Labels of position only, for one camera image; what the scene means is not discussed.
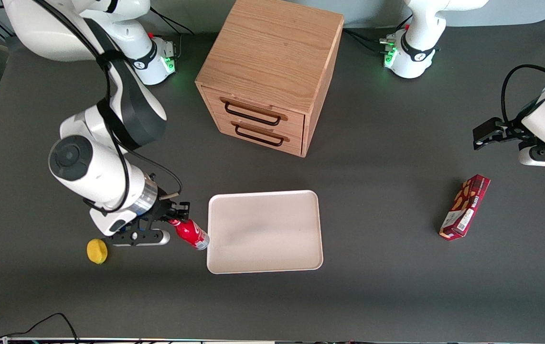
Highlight red coke bottle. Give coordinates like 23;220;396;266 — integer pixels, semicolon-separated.
167;218;210;251

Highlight red cookie box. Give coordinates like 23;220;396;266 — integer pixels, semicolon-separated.
438;174;492;242

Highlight wooden drawer cabinet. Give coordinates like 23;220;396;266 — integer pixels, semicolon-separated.
194;0;345;159

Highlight thin black floor cable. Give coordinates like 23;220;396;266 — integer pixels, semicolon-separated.
0;312;80;344

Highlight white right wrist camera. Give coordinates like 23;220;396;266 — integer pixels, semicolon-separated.
106;217;171;247

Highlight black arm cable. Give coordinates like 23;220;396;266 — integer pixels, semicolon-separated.
33;0;183;213
501;64;545;126

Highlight black right arm base cables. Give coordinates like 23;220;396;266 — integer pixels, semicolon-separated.
148;10;196;61

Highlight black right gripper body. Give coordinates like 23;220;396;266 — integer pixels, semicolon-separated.
144;189;178;229

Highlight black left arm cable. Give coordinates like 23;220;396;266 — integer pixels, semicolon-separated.
501;64;545;126

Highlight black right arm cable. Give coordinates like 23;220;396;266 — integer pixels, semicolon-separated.
33;0;183;213

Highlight yellow lemon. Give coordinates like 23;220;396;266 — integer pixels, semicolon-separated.
86;238;109;265

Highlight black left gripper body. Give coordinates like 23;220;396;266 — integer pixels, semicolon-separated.
502;117;539;145

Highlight black left arm base cables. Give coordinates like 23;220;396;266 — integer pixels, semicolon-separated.
343;14;414;54

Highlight black arm base cables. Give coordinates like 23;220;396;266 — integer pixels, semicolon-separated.
148;10;196;61
343;14;414;54

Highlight wooden drawer with black handle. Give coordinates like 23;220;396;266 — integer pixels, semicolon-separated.
212;114;305;157
201;86;306;138

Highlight beige plastic tray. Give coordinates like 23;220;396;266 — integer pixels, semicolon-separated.
207;190;324;275

